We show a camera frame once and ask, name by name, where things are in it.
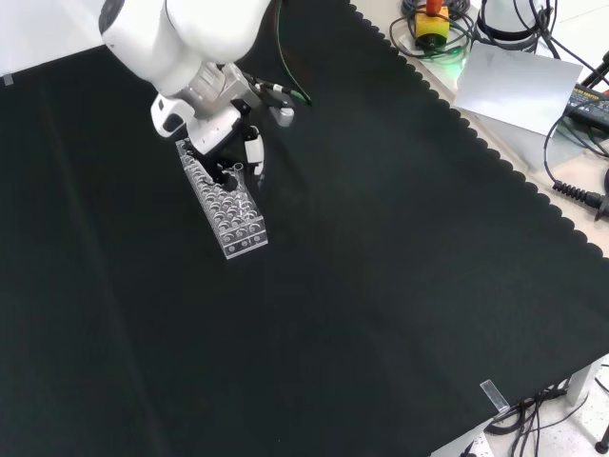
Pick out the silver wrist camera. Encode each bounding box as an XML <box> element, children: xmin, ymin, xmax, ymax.
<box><xmin>267</xmin><ymin>97</ymin><xmax>297</xmax><ymax>128</ymax></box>

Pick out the black cable bundle under table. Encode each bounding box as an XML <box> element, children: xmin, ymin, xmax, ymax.
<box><xmin>484</xmin><ymin>361</ymin><xmax>609</xmax><ymax>457</ymax></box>

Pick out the white table leg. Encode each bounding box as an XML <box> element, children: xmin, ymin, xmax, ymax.
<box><xmin>565</xmin><ymin>359</ymin><xmax>601</xmax><ymax>407</ymax></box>

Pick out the green and black cable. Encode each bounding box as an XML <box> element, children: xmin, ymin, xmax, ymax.
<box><xmin>246</xmin><ymin>0</ymin><xmax>314</xmax><ymax>108</ymax></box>

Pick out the black power adapter yellow label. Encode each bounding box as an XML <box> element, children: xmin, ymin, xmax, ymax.
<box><xmin>563</xmin><ymin>83</ymin><xmax>609</xmax><ymax>132</ymax></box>

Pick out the yellow stop button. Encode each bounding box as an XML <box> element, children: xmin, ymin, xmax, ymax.
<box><xmin>412</xmin><ymin>0</ymin><xmax>451</xmax><ymax>49</ymax></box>

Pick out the clear tape strip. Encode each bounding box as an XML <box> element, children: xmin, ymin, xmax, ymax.
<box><xmin>479</xmin><ymin>379</ymin><xmax>510</xmax><ymax>414</ymax></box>

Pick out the pale grey board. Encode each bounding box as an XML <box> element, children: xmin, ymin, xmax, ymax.
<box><xmin>451</xmin><ymin>41</ymin><xmax>584</xmax><ymax>137</ymax></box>

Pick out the black bench cloth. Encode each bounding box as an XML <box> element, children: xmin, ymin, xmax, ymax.
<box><xmin>0</xmin><ymin>0</ymin><xmax>609</xmax><ymax>457</ymax></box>

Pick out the white cylinder with black ring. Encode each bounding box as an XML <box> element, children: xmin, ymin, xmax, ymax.
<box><xmin>475</xmin><ymin>0</ymin><xmax>541</xmax><ymax>51</ymax></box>

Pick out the black thick cable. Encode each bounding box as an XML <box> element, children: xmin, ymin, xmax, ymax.
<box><xmin>518</xmin><ymin>0</ymin><xmax>589</xmax><ymax>68</ymax></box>

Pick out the clear glass test tube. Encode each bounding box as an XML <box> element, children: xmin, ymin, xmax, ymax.
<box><xmin>231</xmin><ymin>162</ymin><xmax>249</xmax><ymax>210</ymax></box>

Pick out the black coiled cable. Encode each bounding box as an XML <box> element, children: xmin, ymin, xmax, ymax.
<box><xmin>389</xmin><ymin>0</ymin><xmax>479</xmax><ymax>62</ymax></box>

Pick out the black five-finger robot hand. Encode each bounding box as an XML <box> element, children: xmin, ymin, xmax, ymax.
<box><xmin>150</xmin><ymin>92</ymin><xmax>266</xmax><ymax>191</ymax></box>

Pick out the black tripod leg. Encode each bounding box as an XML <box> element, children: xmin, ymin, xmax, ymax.
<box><xmin>580</xmin><ymin>47</ymin><xmax>609</xmax><ymax>91</ymax></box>

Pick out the clear plastic test tube rack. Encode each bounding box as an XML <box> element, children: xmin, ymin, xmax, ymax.
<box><xmin>175</xmin><ymin>138</ymin><xmax>269</xmax><ymax>261</ymax></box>

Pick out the black cable with ribbed plug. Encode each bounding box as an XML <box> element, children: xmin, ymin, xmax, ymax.
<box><xmin>543</xmin><ymin>111</ymin><xmax>609</xmax><ymax>223</ymax></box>

